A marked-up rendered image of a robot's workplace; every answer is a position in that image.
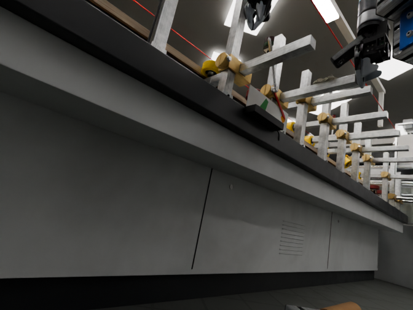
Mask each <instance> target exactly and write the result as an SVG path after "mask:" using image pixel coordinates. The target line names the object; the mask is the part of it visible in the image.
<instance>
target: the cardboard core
mask: <svg viewBox="0 0 413 310"><path fill-rule="evenodd" d="M321 309H322V310H362V309H361V308H360V307H359V306H358V305H357V304H356V303H354V302H351V301H349V302H346V303H342V304H337V305H334V306H329V307H326V308H321Z"/></svg>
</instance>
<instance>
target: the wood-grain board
mask: <svg viewBox="0 0 413 310"><path fill-rule="evenodd" d="M89 1H90V2H92V3H93V4H94V5H96V6H98V7H99V8H100V9H102V10H103V11H105V12H106V13H108V14H109V15H111V16H112V17H114V18H115V19H117V20H118V21H120V22H121V23H123V24H124V25H126V26H127V27H129V28H130V29H132V30H133V31H134V32H136V33H138V34H139V35H140V36H142V37H143V38H145V39H148V37H149V33H150V31H149V30H148V29H146V28H145V27H143V26H142V25H140V24H139V23H138V22H136V21H135V20H134V19H132V18H131V17H129V16H128V15H126V14H125V13H123V12H122V11H121V10H119V9H118V8H116V7H115V6H114V5H112V4H111V3H110V2H108V1H107V0H89ZM165 50H166V51H167V54H169V55H170V56H172V57H173V58H175V59H176V60H177V61H179V62H181V63H182V64H184V65H185V66H187V67H188V68H190V69H191V70H192V71H194V72H196V73H197V74H198V75H200V76H201V77H203V78H204V79H206V78H207V77H205V76H204V75H203V74H202V68H201V67H200V66H199V65H197V64H196V63H194V62H193V61H192V60H190V59H189V58H187V57H186V56H185V55H183V54H182V53H180V52H179V51H177V50H176V49H175V48H173V47H172V46H170V45H169V44H166V47H165ZM231 95H233V98H234V99H236V100H237V101H239V102H240V103H241V104H243V105H245V106H246V102H247V101H246V99H245V98H244V97H243V96H241V95H240V94H238V93H237V92H236V91H234V90H233V89H232V94H231ZM286 134H288V135H289V136H290V137H292V138H294V132H292V131H291V130H290V129H288V128H286ZM304 145H305V147H307V148H308V149H310V150H311V151H313V152H314V153H316V154H317V152H318V150H317V149H316V148H315V147H313V146H312V145H311V144H309V143H308V142H306V141H304ZM326 160H328V162H329V163H330V164H332V165H333V166H336V162H335V161H333V160H332V159H330V158H329V157H328V156H327V157H326ZM344 172H345V173H346V174H347V175H348V176H350V177H351V173H350V172H349V171H348V170H346V169H344ZM358 181H359V183H360V184H362V185H363V181H362V180H360V179H358Z"/></svg>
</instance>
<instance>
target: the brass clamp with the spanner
mask: <svg viewBox="0 0 413 310"><path fill-rule="evenodd" d="M271 87H273V85H272V86H271V85H270V84H266V85H264V86H263V87H262V88H261V91H260V93H262V94H263V95H265V96H266V97H267V98H273V99H274V100H276V98H275V95H274V93H272V91H271ZM281 93H282V91H281V90H280V89H279V90H278V92H276V94H277V97H278V100H279V102H280V105H281V108H282V109H287V108H288V103H289V102H285V103H283V102H282V101H281V100H280V95H281ZM276 101H277V100H276ZM277 106H278V103H277Z"/></svg>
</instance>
